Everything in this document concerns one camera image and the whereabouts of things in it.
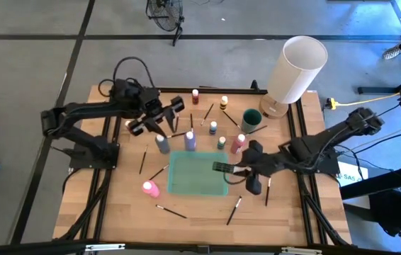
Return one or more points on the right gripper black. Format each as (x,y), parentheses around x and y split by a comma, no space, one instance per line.
(257,164)

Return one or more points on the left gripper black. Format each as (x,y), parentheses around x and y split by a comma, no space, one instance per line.
(156,114)

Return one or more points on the large grey paint bottle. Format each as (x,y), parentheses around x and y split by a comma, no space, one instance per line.
(162,144)

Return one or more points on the large red paint bottle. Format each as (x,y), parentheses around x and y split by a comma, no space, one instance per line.
(237,144)

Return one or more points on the large purple paint bottle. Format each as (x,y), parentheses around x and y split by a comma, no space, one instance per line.
(190,141)

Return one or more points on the large pink paint bottle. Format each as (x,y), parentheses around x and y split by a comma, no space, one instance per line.
(151,188)

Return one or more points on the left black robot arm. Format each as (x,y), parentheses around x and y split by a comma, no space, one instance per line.
(80,110)

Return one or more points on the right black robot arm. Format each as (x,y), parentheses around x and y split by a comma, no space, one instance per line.
(328,138)

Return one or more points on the small teal green paint bottle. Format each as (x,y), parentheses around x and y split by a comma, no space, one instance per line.
(221,143)

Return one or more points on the small red paint bottle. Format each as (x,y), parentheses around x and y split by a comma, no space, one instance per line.
(128,124)
(195,97)

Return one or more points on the small yellow paint bottle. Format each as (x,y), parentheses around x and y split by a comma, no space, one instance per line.
(224,103)

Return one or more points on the translucent teal plastic bin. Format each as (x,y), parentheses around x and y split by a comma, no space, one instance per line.
(193,177)

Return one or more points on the dark green plastic cup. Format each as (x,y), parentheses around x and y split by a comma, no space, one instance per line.
(251,118)

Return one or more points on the black floor fan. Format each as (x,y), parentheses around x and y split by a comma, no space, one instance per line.
(165,16)

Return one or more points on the white printed sign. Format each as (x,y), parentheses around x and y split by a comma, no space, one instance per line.
(352,174)

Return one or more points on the table lamp with white shade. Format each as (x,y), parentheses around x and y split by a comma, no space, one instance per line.
(296,71)

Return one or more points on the black office chair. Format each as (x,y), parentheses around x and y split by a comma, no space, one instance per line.
(395,212)

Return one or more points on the person's shoe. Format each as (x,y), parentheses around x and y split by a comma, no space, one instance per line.
(395,52)

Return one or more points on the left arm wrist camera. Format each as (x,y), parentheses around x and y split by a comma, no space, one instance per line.
(151,100)

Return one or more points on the black aluminium table frame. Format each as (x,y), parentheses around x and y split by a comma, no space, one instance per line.
(204,90)

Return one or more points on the silver frame bracket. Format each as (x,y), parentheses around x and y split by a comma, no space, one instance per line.
(105,246)
(301,250)

